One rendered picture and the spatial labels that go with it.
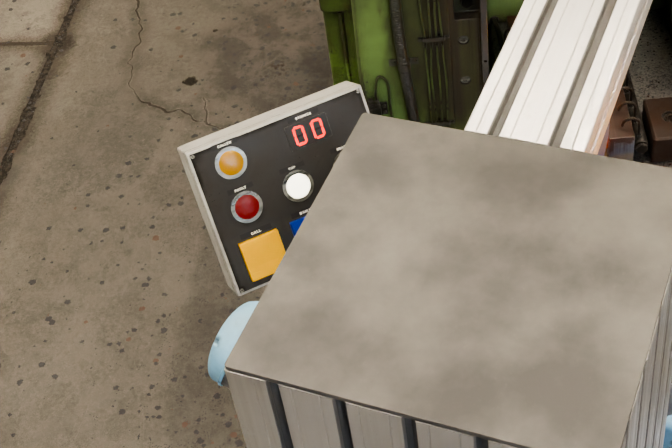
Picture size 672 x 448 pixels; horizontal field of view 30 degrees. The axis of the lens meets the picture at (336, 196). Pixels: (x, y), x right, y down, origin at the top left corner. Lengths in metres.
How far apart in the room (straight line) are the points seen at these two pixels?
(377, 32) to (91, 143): 1.89
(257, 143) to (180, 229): 1.57
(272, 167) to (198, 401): 1.24
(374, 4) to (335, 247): 1.53
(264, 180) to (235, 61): 2.10
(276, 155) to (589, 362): 1.49
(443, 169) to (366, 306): 0.13
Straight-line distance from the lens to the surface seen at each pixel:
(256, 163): 2.21
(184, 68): 4.32
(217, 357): 1.57
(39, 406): 3.46
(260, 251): 2.24
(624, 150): 2.46
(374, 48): 2.41
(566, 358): 0.78
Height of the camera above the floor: 2.65
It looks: 45 degrees down
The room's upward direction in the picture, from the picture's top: 9 degrees counter-clockwise
